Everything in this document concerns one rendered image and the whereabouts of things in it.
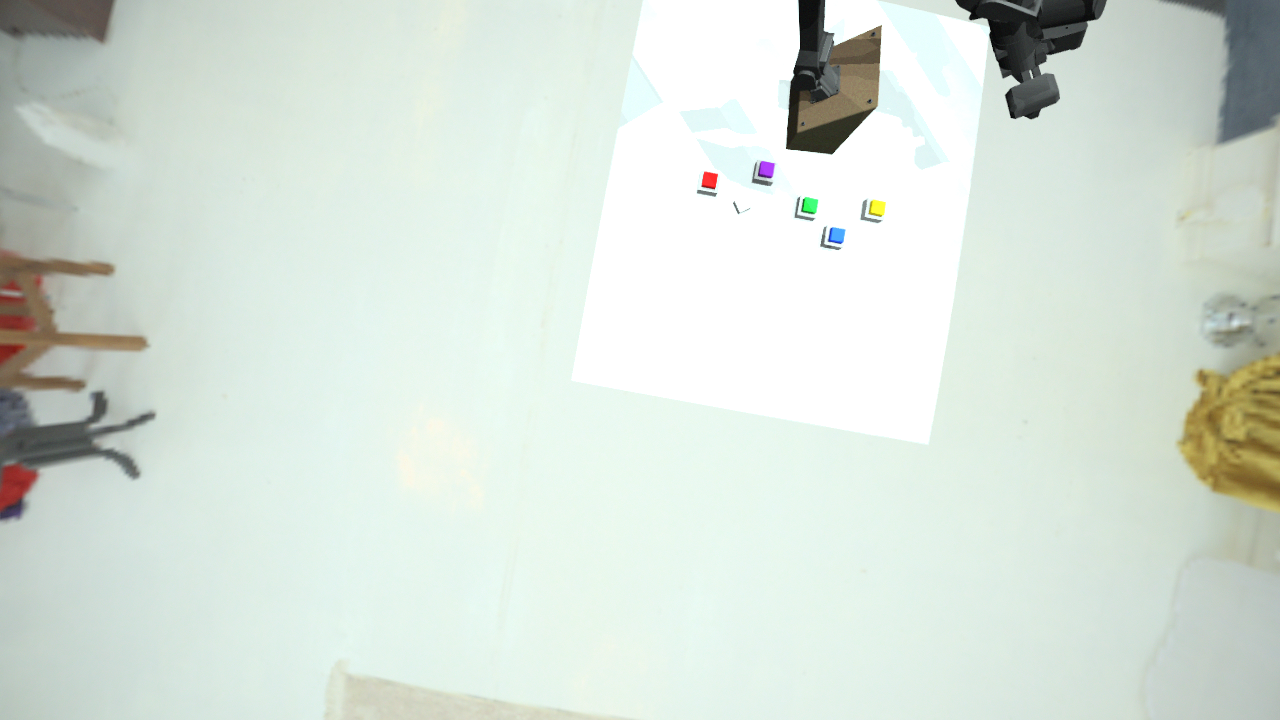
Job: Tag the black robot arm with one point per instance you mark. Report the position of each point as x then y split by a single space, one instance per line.
1063 22

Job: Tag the purple button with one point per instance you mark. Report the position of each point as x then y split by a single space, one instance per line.
763 173

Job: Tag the blue button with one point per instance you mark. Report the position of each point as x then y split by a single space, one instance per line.
833 237

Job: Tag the red button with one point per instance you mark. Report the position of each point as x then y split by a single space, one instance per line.
708 183

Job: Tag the green button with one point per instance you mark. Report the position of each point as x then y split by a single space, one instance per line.
807 208

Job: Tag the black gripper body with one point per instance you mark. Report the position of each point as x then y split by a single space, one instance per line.
1018 58

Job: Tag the yellow button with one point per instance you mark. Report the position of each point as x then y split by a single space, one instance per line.
873 210

